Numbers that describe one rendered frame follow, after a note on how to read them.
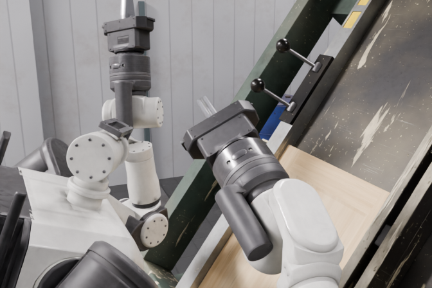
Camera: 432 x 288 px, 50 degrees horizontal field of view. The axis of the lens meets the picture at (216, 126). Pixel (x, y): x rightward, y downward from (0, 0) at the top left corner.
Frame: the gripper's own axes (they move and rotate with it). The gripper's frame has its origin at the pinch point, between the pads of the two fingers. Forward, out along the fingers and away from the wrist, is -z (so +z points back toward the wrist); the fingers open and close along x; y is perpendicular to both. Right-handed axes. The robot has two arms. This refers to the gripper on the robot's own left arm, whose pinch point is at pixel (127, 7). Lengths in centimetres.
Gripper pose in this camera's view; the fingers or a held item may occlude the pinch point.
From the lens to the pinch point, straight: 105.9
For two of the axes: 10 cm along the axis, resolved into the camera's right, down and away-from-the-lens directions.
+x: 8.6, -0.4, -5.1
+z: 0.4, 10.0, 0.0
